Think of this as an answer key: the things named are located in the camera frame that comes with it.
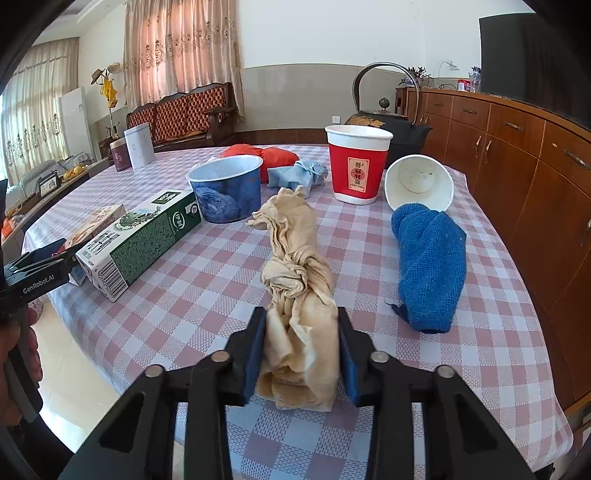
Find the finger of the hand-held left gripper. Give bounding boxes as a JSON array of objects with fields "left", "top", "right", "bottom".
[
  {"left": 18, "top": 237, "right": 68, "bottom": 261},
  {"left": 4, "top": 251, "right": 79, "bottom": 284}
]

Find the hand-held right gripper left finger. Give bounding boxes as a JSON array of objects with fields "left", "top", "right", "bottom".
[{"left": 60, "top": 307, "right": 269, "bottom": 480}]

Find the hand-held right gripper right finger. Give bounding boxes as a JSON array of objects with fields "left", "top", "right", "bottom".
[{"left": 337, "top": 305, "right": 541, "bottom": 480}]

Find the tan cardboard box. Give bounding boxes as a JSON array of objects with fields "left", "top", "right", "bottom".
[{"left": 62, "top": 204, "right": 126, "bottom": 252}]

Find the beige knotted cloth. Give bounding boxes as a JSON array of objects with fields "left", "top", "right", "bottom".
[{"left": 246, "top": 187, "right": 345, "bottom": 414}]

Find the blue face mask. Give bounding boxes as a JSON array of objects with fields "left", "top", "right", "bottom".
[{"left": 267, "top": 159, "right": 329, "bottom": 199}]

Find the person's left hand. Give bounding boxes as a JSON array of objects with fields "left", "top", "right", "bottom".
[{"left": 19, "top": 305, "right": 41, "bottom": 358}]

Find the wooden side table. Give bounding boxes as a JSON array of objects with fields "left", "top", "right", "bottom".
[{"left": 0, "top": 159, "right": 112, "bottom": 241}]

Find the pink checkered tablecloth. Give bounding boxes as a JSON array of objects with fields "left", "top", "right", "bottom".
[{"left": 21, "top": 144, "right": 575, "bottom": 480}]

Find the green and white carton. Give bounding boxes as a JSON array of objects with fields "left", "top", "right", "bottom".
[{"left": 75, "top": 189, "right": 202, "bottom": 303}]

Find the maroon round canister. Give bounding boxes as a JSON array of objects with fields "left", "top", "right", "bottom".
[{"left": 109, "top": 137, "right": 132, "bottom": 172}]

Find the blue towel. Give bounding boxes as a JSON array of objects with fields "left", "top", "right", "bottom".
[{"left": 390, "top": 202, "right": 468, "bottom": 334}]

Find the white standing air conditioner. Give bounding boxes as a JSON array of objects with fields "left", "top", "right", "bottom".
[{"left": 59, "top": 87, "right": 95, "bottom": 160}]

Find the white tin box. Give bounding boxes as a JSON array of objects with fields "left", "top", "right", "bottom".
[{"left": 124, "top": 122, "right": 156, "bottom": 169}]

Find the coat stand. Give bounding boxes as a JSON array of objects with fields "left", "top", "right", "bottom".
[{"left": 90, "top": 62, "right": 122, "bottom": 139}]

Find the pale sheer curtain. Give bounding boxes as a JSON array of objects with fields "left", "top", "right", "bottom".
[{"left": 0, "top": 37, "right": 80, "bottom": 185}]

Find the blue paper bowl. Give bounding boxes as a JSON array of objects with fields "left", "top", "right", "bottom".
[{"left": 185, "top": 154, "right": 264, "bottom": 225}]

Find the yellow hanging cloth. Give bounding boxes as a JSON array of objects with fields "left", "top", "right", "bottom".
[{"left": 100, "top": 76, "right": 119, "bottom": 109}]

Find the red paper cup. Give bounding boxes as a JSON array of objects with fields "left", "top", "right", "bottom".
[{"left": 325, "top": 124, "right": 394, "bottom": 206}]

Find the wooden sofa with red cushions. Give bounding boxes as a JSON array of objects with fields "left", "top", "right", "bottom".
[{"left": 126, "top": 82, "right": 238, "bottom": 151}]

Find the red plastic bag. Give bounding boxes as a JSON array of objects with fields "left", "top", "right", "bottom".
[{"left": 221, "top": 144, "right": 301, "bottom": 185}]

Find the white paper cup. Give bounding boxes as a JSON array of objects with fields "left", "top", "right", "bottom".
[{"left": 384, "top": 155, "right": 455, "bottom": 213}]

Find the black iron teapot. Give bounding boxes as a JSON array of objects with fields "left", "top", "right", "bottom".
[{"left": 344, "top": 61, "right": 432, "bottom": 164}]

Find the pink embroidered curtain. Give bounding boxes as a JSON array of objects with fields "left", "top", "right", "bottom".
[{"left": 124, "top": 0, "right": 245, "bottom": 121}]

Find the long wooden sideboard cabinet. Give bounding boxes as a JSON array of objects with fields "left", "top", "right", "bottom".
[{"left": 405, "top": 87, "right": 591, "bottom": 416}]

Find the small potted plant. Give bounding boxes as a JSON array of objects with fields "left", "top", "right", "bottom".
[{"left": 399, "top": 66, "right": 431, "bottom": 88}]

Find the white desk lamp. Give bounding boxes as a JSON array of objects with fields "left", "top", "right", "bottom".
[{"left": 436, "top": 60, "right": 461, "bottom": 88}]

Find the black flat television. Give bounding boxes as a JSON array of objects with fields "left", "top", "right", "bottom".
[{"left": 478, "top": 14, "right": 591, "bottom": 125}]

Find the small dark picture frame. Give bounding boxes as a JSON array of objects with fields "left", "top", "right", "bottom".
[{"left": 38, "top": 174, "right": 62, "bottom": 198}]

